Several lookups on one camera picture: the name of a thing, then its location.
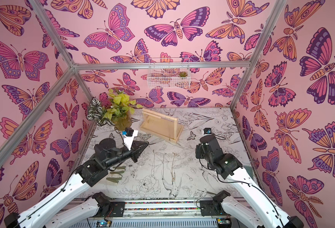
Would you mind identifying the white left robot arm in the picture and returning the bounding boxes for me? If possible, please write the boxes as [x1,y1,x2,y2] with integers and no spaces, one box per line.
[4,137,149,228]

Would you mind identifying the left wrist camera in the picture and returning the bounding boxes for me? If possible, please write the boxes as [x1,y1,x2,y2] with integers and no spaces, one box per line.
[122,127,139,151]

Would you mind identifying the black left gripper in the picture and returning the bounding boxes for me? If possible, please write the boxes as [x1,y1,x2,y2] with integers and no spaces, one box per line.
[105,141,149,170]

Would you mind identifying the white wire wall basket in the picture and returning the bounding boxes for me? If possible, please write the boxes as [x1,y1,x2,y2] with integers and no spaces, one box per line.
[146,57,191,89]

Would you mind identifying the wooden jewelry display stand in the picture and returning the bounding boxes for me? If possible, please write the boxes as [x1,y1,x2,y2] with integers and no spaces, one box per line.
[140,108,184,144]

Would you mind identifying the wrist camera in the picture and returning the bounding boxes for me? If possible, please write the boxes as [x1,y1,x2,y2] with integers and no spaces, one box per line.
[122,127,139,151]
[204,128,212,135]

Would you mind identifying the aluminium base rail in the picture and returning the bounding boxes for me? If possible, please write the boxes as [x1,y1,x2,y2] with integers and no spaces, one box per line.
[40,197,282,228]

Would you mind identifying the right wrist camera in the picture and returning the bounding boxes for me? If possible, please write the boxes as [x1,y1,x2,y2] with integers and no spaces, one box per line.
[204,128,212,135]

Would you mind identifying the green potted plant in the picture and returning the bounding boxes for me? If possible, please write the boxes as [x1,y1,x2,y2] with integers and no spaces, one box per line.
[86,89,143,131]

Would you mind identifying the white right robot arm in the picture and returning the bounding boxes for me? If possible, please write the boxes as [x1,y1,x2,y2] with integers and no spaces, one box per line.
[196,133,304,228]

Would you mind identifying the small succulent in basket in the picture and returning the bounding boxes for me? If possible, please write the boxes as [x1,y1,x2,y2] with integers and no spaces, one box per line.
[179,72,188,78]

